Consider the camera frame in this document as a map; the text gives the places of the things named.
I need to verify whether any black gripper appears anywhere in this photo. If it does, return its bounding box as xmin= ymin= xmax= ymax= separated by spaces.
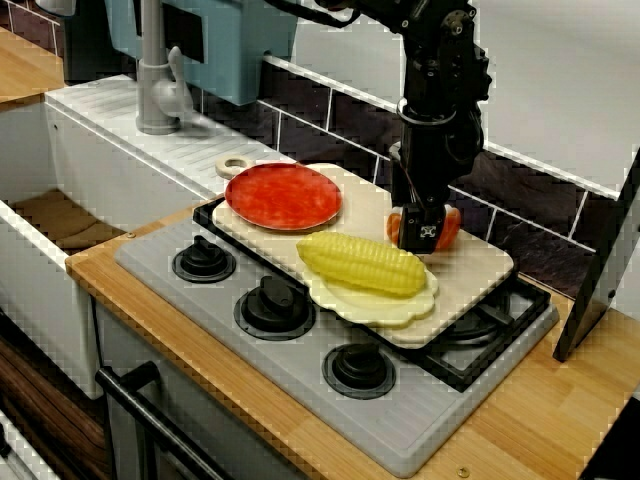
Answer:
xmin=389 ymin=102 xmax=486 ymax=255

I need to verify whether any orange bread slice toy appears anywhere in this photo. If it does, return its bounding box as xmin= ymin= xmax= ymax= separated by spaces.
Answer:
xmin=385 ymin=205 xmax=462 ymax=251

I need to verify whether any yellow toy corn cob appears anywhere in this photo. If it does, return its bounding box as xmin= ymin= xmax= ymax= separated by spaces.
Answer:
xmin=296 ymin=230 xmax=427 ymax=300

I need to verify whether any wooden cutting board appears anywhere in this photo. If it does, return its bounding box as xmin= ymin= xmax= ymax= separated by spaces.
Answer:
xmin=212 ymin=154 xmax=516 ymax=349

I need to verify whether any cream scalloped plate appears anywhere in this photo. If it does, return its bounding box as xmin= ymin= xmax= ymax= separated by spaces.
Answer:
xmin=302 ymin=259 xmax=440 ymax=330

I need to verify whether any red round plate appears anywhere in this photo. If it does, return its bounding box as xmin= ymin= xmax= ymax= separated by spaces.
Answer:
xmin=224 ymin=162 xmax=344 ymax=232

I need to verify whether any black burner grate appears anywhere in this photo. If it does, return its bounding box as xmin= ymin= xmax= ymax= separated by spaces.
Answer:
xmin=192 ymin=197 xmax=554 ymax=394

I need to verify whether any black stove knob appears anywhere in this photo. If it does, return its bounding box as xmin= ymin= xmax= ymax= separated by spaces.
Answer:
xmin=233 ymin=275 xmax=317 ymax=341
xmin=172 ymin=234 xmax=237 ymax=284
xmin=321 ymin=343 xmax=397 ymax=400

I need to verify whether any dark slanted panel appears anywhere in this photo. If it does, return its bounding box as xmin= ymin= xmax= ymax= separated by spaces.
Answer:
xmin=552 ymin=144 xmax=640 ymax=364

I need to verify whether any grey toy stove top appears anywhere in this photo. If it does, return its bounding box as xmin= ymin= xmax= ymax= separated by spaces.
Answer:
xmin=113 ymin=197 xmax=561 ymax=479

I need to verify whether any teal box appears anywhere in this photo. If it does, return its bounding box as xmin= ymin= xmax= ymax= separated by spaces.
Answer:
xmin=64 ymin=0 xmax=301 ymax=106

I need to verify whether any grey oven door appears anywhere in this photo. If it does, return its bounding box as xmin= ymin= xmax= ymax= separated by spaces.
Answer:
xmin=94 ymin=299 xmax=311 ymax=480

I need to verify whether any grey toy faucet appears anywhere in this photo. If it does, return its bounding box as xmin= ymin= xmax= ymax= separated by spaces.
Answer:
xmin=135 ymin=0 xmax=196 ymax=136

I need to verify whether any white sink basin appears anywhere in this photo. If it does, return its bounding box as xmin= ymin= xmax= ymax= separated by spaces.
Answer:
xmin=0 ymin=74 xmax=281 ymax=401

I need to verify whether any black oven door handle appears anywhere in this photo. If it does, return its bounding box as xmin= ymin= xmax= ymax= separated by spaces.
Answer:
xmin=94 ymin=360 xmax=236 ymax=480

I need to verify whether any aluminium frame rail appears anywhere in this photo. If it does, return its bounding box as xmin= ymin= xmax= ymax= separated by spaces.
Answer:
xmin=0 ymin=412 xmax=56 ymax=480

